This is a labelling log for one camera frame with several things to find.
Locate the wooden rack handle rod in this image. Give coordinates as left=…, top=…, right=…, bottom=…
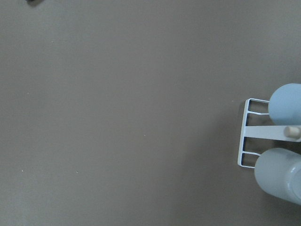
left=284, top=126, right=301, bottom=139

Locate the white wire cup rack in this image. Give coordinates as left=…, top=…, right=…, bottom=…
left=237, top=98, right=301, bottom=169

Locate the grey cup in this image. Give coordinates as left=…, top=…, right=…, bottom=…
left=254, top=148, right=301, bottom=205

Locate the light blue cup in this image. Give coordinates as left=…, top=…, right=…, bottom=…
left=268, top=83, right=301, bottom=125

